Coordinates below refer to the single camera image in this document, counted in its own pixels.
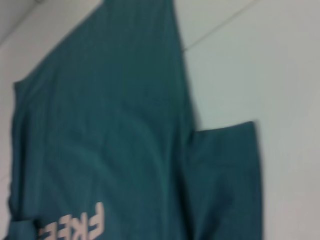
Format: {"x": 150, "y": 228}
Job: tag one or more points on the teal t-shirt with FREE print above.
{"x": 112, "y": 125}

